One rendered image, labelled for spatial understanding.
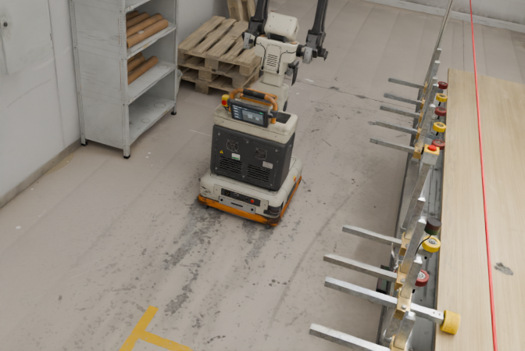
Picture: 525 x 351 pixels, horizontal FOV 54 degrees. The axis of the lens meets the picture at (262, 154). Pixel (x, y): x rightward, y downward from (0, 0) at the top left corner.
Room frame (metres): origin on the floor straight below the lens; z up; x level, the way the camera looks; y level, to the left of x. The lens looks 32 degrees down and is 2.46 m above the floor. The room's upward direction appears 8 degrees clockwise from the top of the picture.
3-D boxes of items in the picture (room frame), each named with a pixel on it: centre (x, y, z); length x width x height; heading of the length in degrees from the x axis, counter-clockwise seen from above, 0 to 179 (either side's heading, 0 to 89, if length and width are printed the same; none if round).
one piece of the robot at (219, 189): (2.91, 0.11, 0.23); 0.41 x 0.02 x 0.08; 74
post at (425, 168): (2.20, -0.82, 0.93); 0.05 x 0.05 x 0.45; 76
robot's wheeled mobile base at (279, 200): (3.23, 0.04, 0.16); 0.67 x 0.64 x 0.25; 164
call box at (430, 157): (2.20, -0.82, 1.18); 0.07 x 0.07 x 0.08; 76
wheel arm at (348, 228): (1.93, -0.65, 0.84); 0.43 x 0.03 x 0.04; 76
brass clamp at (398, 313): (1.44, -0.62, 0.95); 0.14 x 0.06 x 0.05; 166
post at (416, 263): (1.46, -0.63, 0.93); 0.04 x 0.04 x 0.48; 76
